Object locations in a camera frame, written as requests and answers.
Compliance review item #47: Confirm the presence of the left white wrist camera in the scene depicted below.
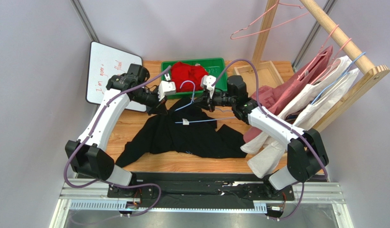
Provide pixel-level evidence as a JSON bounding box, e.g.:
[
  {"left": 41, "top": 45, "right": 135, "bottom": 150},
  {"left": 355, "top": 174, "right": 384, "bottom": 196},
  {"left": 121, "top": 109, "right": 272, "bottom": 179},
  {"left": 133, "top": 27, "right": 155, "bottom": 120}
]
[{"left": 158, "top": 73, "right": 176, "bottom": 101}]

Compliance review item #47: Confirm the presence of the purple cable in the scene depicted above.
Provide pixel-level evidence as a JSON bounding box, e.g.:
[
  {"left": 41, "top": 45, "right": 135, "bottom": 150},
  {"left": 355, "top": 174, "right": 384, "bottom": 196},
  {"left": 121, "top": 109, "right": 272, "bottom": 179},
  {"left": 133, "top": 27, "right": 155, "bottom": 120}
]
[
  {"left": 211, "top": 59, "right": 329, "bottom": 221},
  {"left": 63, "top": 65, "right": 172, "bottom": 218}
]

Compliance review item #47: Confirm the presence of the black t shirt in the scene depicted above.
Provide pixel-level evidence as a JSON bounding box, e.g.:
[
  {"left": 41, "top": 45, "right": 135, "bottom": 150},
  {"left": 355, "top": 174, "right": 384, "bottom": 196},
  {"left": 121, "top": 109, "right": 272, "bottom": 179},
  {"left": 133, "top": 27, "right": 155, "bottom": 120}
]
[{"left": 115, "top": 97, "right": 246, "bottom": 167}]

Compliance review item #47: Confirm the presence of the hanging white t shirt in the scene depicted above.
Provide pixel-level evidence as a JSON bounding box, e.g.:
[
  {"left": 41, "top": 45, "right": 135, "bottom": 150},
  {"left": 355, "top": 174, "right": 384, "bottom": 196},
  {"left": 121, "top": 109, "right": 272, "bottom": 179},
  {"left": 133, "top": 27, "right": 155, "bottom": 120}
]
[
  {"left": 241, "top": 56, "right": 352, "bottom": 154},
  {"left": 242, "top": 68, "right": 360, "bottom": 178}
]

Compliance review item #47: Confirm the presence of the hanging pink t shirt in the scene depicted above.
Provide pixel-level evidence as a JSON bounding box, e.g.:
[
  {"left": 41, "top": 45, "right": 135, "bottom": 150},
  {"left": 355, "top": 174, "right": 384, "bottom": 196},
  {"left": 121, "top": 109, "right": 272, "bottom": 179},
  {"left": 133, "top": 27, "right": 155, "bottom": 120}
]
[{"left": 243, "top": 45, "right": 334, "bottom": 144}]

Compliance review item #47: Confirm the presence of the red t shirt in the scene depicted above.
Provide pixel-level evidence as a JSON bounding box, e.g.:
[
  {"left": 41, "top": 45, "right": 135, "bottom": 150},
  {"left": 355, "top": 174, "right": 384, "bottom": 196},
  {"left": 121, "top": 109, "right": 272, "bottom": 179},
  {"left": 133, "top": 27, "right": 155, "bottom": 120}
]
[{"left": 170, "top": 62, "right": 209, "bottom": 93}]

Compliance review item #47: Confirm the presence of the wooden clothes rack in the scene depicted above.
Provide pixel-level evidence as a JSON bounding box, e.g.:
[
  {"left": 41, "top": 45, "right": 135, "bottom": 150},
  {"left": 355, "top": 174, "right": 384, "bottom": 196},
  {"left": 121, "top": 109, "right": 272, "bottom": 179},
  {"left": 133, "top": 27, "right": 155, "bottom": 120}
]
[{"left": 252, "top": 0, "right": 390, "bottom": 131}]

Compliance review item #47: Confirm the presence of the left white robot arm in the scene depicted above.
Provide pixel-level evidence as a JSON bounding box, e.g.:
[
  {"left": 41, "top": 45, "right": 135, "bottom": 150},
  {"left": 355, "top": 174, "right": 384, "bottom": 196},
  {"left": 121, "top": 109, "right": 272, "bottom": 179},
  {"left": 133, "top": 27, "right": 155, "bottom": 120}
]
[{"left": 64, "top": 64, "right": 176, "bottom": 188}]

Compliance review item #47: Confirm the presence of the blue wire hanger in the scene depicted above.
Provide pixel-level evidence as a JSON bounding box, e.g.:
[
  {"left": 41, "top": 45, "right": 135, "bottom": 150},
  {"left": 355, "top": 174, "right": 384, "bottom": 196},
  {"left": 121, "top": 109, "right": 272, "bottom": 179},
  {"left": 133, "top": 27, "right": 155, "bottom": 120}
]
[{"left": 175, "top": 80, "right": 234, "bottom": 125}]

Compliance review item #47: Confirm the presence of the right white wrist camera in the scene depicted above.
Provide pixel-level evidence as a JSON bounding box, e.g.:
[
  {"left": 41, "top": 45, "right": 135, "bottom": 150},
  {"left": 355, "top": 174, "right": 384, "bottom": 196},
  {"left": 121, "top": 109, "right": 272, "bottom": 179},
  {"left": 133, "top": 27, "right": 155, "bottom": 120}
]
[{"left": 200, "top": 75, "right": 216, "bottom": 98}]

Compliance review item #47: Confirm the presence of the white whiteboard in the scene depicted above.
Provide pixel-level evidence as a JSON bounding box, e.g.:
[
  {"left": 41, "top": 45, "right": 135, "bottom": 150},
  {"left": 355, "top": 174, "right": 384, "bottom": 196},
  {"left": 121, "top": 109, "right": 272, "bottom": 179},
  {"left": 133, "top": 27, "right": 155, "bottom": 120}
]
[{"left": 85, "top": 41, "right": 143, "bottom": 105}]

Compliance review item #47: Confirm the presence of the aluminium frame rail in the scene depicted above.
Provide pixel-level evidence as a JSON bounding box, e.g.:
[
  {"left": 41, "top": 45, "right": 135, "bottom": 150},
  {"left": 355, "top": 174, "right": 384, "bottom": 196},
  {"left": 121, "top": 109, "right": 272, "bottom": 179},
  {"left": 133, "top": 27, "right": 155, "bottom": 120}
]
[{"left": 49, "top": 105, "right": 353, "bottom": 228}]

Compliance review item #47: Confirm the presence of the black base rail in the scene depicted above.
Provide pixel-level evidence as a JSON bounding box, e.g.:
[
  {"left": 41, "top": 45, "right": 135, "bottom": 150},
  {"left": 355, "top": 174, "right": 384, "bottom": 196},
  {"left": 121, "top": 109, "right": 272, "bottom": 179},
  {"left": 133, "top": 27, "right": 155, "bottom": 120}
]
[{"left": 105, "top": 172, "right": 296, "bottom": 209}]

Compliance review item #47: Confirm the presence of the green plastic tray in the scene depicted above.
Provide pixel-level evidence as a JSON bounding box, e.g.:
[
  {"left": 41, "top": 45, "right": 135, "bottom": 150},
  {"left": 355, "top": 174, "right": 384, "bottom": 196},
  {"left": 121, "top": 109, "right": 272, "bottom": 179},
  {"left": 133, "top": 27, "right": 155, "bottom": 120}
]
[{"left": 161, "top": 57, "right": 225, "bottom": 99}]

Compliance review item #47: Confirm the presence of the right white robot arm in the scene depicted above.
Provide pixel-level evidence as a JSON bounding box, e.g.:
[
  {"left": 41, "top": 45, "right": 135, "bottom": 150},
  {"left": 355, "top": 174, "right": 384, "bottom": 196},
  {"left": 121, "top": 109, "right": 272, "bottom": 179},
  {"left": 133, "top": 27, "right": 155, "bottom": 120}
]
[{"left": 194, "top": 75, "right": 329, "bottom": 191}]

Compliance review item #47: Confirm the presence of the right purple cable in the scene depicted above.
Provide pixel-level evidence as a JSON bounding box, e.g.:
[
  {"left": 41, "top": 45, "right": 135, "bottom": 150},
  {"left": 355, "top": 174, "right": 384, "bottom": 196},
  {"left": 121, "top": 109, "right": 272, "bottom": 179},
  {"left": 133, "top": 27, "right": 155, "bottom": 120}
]
[{"left": 211, "top": 59, "right": 329, "bottom": 221}]

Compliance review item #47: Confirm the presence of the pink wire hanger empty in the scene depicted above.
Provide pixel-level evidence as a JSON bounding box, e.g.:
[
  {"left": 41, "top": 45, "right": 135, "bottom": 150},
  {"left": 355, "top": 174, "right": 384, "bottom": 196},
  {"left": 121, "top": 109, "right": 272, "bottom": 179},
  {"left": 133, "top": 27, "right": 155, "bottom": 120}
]
[{"left": 230, "top": 0, "right": 309, "bottom": 40}]

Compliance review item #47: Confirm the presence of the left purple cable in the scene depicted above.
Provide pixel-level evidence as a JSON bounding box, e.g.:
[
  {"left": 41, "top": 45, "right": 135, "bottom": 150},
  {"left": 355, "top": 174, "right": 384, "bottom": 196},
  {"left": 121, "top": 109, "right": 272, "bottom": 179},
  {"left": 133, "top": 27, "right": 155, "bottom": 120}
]
[{"left": 63, "top": 65, "right": 172, "bottom": 218}]

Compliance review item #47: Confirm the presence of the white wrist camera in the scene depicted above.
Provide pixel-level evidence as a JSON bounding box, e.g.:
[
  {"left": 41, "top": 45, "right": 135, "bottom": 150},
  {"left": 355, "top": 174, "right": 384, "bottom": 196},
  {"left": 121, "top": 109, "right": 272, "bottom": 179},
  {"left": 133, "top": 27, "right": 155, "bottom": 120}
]
[
  {"left": 200, "top": 75, "right": 216, "bottom": 98},
  {"left": 158, "top": 73, "right": 176, "bottom": 101}
]

